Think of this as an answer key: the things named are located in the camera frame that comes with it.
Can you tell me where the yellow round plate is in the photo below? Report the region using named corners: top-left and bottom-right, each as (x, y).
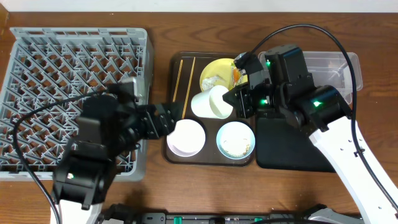
top-left (200, 58), bottom-right (248, 91)

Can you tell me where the wooden chopstick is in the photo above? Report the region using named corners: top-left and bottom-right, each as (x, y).
top-left (172, 59), bottom-right (183, 102)
top-left (182, 57), bottom-right (196, 119)

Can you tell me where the white plastic cup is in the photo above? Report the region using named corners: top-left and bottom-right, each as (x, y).
top-left (191, 85), bottom-right (233, 119)

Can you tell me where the light blue bowl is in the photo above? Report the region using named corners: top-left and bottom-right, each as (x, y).
top-left (216, 121), bottom-right (256, 160)

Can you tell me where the grey plastic dish rack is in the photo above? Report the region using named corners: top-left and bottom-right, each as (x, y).
top-left (1, 27), bottom-right (154, 181)

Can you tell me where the aluminium foil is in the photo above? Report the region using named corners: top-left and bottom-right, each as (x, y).
top-left (201, 75), bottom-right (223, 91)

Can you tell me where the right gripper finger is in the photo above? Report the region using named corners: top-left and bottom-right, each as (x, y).
top-left (238, 96), bottom-right (254, 118)
top-left (223, 86), bottom-right (244, 106)

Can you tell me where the green snack wrapper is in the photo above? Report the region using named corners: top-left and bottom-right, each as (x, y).
top-left (230, 63), bottom-right (243, 88)

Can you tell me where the black waste tray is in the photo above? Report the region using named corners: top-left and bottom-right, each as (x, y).
top-left (256, 117), bottom-right (335, 173)

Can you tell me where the dark brown serving tray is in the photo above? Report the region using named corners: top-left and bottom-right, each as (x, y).
top-left (162, 52), bottom-right (255, 167)

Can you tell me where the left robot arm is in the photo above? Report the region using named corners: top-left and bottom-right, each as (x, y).
top-left (50, 78), bottom-right (183, 223)

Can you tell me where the pink round bowl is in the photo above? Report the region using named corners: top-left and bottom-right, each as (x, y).
top-left (166, 119), bottom-right (206, 157)

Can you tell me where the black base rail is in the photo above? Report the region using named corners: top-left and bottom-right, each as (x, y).
top-left (95, 204), bottom-right (364, 224)

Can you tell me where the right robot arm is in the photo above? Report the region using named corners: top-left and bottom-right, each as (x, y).
top-left (223, 45), bottom-right (397, 223)

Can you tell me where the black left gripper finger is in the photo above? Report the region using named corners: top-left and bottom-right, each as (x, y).
top-left (155, 102), bottom-right (183, 124)
top-left (160, 119), bottom-right (177, 136)

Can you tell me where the clear plastic waste bin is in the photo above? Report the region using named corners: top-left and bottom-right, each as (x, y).
top-left (258, 51), bottom-right (363, 105)

